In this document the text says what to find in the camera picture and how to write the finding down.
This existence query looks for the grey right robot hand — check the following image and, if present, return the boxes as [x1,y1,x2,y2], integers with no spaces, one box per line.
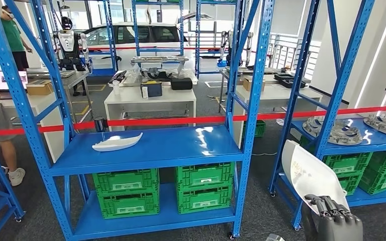
[301,194,364,241]

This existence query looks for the white table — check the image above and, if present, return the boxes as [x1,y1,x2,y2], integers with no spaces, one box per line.
[233,83,324,147]
[0,91,65,164]
[104,85,197,132]

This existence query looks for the black hard case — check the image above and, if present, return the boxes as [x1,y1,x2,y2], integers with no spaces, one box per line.
[170,77,194,91]

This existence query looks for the long black parts tray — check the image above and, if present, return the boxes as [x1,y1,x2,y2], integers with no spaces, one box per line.
[108,70,128,84]

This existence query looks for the blue steel shelving rack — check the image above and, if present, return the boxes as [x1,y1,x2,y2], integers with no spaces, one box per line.
[86,0,118,77]
[195,0,239,79]
[0,126,26,241]
[131,0,185,72]
[0,0,275,241]
[268,0,386,232]

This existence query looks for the red barrier tape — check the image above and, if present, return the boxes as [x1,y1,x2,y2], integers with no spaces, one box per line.
[86,46,257,53]
[0,104,386,137]

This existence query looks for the white car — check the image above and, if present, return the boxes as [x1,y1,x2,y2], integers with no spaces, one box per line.
[79,22,194,72]

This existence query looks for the white plastic car trim part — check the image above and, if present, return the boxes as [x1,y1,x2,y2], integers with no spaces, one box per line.
[92,132,144,153]
[281,140,350,216]

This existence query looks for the dark curved car part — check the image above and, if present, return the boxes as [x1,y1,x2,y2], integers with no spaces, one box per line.
[140,67,173,81]

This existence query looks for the open laptop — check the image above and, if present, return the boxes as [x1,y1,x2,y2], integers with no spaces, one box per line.
[0,70,29,92]

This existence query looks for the long grey metal part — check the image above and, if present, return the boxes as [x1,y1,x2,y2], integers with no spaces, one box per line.
[130,56,189,64]

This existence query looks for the blue yellow tool bag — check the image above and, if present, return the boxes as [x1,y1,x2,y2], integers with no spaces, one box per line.
[140,80,163,99]

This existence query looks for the black white humanoid robot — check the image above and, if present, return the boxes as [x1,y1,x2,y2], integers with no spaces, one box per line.
[53,17,92,97]
[218,30,255,69]

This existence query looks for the black stanchion post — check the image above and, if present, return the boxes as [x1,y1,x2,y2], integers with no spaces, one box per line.
[94,116,108,133]

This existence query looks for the cardboard box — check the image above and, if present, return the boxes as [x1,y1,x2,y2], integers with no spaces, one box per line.
[243,77,266,92]
[26,79,54,96]

